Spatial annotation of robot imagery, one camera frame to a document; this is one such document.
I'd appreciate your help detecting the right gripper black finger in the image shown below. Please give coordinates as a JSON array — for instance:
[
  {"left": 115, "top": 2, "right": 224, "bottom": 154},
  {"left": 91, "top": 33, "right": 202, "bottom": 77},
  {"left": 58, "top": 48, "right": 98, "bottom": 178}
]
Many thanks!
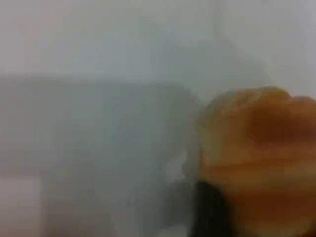
[{"left": 192, "top": 181, "right": 237, "bottom": 237}]

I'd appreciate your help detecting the long striped orange bread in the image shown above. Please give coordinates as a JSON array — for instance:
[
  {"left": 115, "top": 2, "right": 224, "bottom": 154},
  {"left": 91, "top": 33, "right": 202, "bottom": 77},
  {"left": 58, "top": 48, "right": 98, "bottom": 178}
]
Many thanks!
[{"left": 197, "top": 86, "right": 316, "bottom": 237}]

